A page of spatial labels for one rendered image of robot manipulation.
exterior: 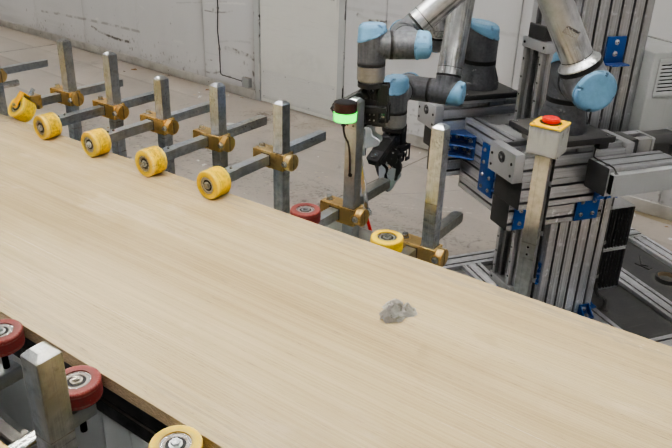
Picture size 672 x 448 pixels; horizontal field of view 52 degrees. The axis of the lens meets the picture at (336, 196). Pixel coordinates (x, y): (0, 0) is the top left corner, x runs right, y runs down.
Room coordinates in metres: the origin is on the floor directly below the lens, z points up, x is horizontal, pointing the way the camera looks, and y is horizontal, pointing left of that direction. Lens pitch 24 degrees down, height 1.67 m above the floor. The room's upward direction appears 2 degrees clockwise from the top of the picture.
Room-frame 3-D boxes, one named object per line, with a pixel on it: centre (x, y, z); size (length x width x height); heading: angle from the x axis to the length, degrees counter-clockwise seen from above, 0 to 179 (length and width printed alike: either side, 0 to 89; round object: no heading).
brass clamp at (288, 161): (1.88, 0.18, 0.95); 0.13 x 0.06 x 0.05; 56
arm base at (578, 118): (1.97, -0.67, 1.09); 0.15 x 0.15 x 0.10
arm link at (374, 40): (1.80, -0.08, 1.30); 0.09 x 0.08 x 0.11; 93
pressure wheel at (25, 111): (2.31, 1.12, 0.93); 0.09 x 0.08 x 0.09; 146
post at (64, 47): (2.43, 0.99, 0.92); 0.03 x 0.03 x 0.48; 56
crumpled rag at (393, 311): (1.15, -0.13, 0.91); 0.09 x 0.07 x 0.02; 131
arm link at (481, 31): (2.43, -0.49, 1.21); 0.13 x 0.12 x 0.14; 68
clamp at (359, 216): (1.73, -0.02, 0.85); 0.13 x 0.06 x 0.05; 56
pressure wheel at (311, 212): (1.61, 0.08, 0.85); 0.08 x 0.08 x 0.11
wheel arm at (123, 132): (2.18, 0.60, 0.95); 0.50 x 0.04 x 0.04; 146
